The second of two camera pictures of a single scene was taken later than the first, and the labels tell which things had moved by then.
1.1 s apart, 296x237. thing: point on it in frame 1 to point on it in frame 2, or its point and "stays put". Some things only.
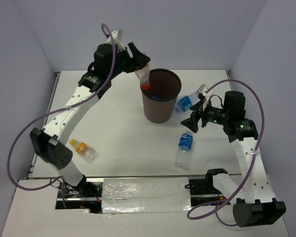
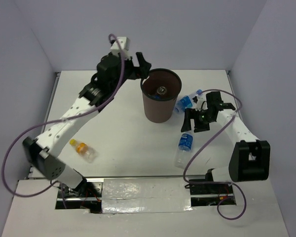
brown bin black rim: [159, 100] stays put
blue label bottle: [182, 158] stays put
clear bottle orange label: [90, 153] stays put
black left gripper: [125, 53] to [139, 72]
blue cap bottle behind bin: [186, 102] stays put
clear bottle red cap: [143, 74] to [162, 90]
